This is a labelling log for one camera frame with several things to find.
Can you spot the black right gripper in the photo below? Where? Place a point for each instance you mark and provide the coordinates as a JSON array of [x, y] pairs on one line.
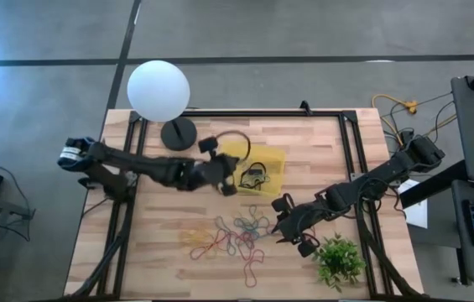
[[303, 220]]

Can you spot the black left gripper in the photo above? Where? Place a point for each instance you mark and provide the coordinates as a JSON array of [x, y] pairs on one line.
[[213, 174]]

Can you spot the small black elastic band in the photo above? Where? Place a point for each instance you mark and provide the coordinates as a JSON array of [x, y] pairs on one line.
[[255, 171]]

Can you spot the black wavy hair band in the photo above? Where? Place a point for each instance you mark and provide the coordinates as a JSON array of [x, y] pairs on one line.
[[247, 184]]

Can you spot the blue rubber band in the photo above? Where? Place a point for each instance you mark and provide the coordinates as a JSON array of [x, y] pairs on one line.
[[253, 226], [231, 251]]

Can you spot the long red rubber band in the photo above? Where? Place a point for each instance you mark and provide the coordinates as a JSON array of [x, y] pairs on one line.
[[250, 285]]

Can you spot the yellow rubber band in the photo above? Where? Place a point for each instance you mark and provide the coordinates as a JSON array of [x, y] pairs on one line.
[[186, 240], [209, 235]]

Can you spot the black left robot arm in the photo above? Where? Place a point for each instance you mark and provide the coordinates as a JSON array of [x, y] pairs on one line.
[[152, 168]]

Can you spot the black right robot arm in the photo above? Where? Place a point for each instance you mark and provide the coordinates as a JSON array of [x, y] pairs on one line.
[[379, 174]]

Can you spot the yellow translucent plastic bin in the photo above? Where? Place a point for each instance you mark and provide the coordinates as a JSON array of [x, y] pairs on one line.
[[272, 159]]

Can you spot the green potted plant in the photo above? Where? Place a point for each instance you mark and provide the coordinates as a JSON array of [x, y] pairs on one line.
[[339, 260]]

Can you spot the black table clamp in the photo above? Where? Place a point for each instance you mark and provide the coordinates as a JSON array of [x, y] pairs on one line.
[[305, 107]]

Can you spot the white globe table lamp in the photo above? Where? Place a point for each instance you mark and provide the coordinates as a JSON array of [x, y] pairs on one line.
[[159, 90]]

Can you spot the white paper sheet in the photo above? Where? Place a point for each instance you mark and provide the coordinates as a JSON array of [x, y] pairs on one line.
[[417, 211]]

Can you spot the black power adapter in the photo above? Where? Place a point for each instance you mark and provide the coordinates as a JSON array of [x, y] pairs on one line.
[[407, 136]]

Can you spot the black diagonal beam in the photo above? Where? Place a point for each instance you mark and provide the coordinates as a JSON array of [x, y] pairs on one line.
[[433, 186]]

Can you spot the black aluminium table frame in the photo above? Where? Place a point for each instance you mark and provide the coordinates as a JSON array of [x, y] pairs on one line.
[[241, 113]]

